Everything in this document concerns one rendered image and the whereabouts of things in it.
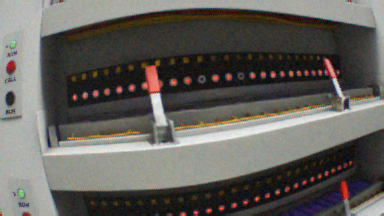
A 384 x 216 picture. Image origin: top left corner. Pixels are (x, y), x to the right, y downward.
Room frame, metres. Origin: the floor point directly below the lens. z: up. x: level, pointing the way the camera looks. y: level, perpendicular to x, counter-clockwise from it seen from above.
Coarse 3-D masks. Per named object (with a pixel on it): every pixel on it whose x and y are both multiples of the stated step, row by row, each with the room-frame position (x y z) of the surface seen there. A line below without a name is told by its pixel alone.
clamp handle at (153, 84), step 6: (150, 66) 0.44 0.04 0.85; (150, 72) 0.43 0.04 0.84; (156, 72) 0.44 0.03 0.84; (150, 78) 0.43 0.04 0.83; (156, 78) 0.43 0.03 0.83; (150, 84) 0.43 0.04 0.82; (156, 84) 0.43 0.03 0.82; (150, 90) 0.43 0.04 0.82; (156, 90) 0.43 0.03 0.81; (150, 96) 0.43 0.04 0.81; (156, 96) 0.43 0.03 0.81; (156, 102) 0.42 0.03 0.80; (156, 108) 0.42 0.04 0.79; (156, 114) 0.42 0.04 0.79; (162, 114) 0.42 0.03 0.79; (156, 120) 0.42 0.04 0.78; (162, 120) 0.42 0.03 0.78
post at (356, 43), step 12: (372, 0) 0.51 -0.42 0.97; (372, 12) 0.51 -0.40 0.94; (336, 24) 0.67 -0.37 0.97; (348, 24) 0.61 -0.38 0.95; (336, 36) 0.69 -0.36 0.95; (348, 36) 0.63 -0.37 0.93; (360, 36) 0.58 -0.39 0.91; (372, 36) 0.54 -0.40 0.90; (348, 48) 0.65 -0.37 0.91; (360, 48) 0.60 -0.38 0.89; (372, 48) 0.55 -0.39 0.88; (348, 60) 0.67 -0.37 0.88; (360, 60) 0.61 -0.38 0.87; (372, 60) 0.57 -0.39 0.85; (348, 72) 0.68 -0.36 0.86; (360, 72) 0.63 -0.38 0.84; (372, 72) 0.58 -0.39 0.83; (348, 84) 0.69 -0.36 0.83; (372, 132) 0.62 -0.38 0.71; (360, 144) 0.68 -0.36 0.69; (372, 144) 0.63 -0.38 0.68; (360, 156) 0.68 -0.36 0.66; (372, 156) 0.63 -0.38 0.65; (360, 168) 0.68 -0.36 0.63
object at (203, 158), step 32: (160, 96) 0.58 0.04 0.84; (192, 96) 0.59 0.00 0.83; (224, 96) 0.60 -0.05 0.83; (256, 128) 0.45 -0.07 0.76; (288, 128) 0.43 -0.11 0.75; (320, 128) 0.45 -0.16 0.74; (352, 128) 0.47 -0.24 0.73; (64, 160) 0.37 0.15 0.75; (96, 160) 0.38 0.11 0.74; (128, 160) 0.39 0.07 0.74; (160, 160) 0.40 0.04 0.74; (192, 160) 0.41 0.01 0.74; (224, 160) 0.42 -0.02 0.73; (256, 160) 0.43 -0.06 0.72; (288, 160) 0.44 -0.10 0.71
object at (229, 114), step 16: (304, 96) 0.52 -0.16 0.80; (320, 96) 0.52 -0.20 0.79; (352, 96) 0.55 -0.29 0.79; (368, 96) 0.56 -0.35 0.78; (176, 112) 0.47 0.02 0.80; (192, 112) 0.47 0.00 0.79; (208, 112) 0.48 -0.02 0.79; (224, 112) 0.48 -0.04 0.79; (240, 112) 0.49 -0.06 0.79; (256, 112) 0.50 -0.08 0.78; (272, 112) 0.50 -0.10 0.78; (288, 112) 0.49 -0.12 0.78; (64, 128) 0.43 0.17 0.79; (80, 128) 0.44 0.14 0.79; (96, 128) 0.45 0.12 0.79; (112, 128) 0.45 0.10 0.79; (128, 128) 0.46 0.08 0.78; (144, 128) 0.46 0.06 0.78; (176, 128) 0.46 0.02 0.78; (192, 128) 0.48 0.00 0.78
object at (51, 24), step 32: (64, 0) 0.43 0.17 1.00; (96, 0) 0.38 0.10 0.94; (128, 0) 0.40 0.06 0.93; (160, 0) 0.41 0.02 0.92; (192, 0) 0.42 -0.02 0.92; (224, 0) 0.43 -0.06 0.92; (256, 0) 0.44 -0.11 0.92; (288, 0) 0.45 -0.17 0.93; (320, 0) 0.47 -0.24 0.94; (352, 0) 0.54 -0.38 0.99; (96, 32) 0.54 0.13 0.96
